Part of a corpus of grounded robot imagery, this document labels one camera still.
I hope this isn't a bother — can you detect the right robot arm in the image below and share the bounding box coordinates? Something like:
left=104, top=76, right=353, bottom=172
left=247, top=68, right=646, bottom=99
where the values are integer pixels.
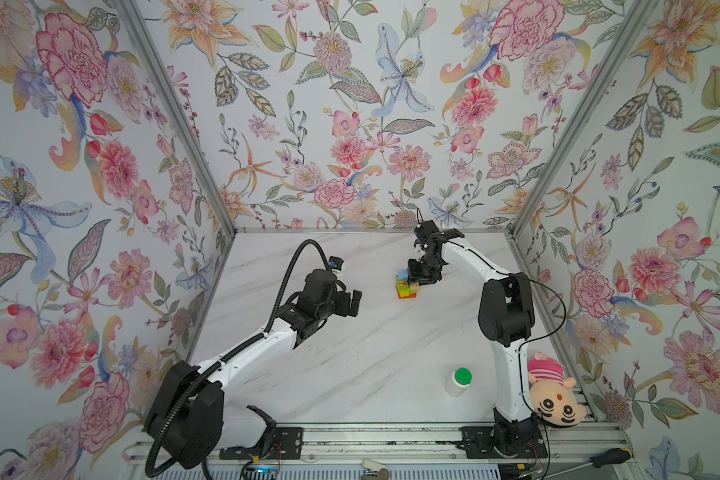
left=407, top=220, right=539, bottom=457

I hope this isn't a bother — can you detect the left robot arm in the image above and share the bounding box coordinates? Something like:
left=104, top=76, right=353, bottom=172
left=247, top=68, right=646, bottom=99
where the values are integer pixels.
left=145, top=269, right=362, bottom=478

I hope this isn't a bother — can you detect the white bottle green cap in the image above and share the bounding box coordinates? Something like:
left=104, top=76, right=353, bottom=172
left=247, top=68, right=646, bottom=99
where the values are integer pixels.
left=445, top=367, right=473, bottom=397

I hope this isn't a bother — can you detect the pink plush toy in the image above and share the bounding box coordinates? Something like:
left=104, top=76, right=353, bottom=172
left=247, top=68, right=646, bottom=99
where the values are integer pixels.
left=528, top=352, right=587, bottom=428

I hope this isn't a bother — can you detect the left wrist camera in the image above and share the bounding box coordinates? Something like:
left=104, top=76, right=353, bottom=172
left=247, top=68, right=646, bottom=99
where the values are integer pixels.
left=328, top=256, right=344, bottom=278

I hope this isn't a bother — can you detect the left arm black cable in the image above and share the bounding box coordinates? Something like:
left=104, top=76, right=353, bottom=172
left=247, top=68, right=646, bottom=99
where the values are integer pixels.
left=145, top=239, right=331, bottom=480

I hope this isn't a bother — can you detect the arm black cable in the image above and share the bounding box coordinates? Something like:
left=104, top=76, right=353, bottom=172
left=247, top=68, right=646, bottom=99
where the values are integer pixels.
left=145, top=239, right=331, bottom=480
left=455, top=239, right=568, bottom=421

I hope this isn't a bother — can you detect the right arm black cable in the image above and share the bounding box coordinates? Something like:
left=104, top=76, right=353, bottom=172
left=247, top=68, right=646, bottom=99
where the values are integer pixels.
left=455, top=239, right=568, bottom=421

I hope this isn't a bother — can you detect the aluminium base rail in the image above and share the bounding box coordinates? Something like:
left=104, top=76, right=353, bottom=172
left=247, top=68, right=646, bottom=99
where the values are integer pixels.
left=122, top=421, right=637, bottom=466

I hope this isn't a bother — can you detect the black handled screwdriver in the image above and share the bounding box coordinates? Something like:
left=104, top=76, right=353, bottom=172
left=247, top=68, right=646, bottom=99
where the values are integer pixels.
left=542, top=448, right=633, bottom=479

